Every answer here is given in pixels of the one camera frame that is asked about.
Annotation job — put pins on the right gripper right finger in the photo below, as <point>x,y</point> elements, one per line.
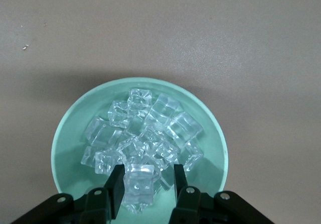
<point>190,206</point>

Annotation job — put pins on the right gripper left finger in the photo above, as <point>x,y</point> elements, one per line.
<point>100,206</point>

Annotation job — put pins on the green ceramic bowl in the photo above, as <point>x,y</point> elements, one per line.
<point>70,143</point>

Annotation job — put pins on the table cover sheet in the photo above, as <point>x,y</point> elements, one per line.
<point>160,33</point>

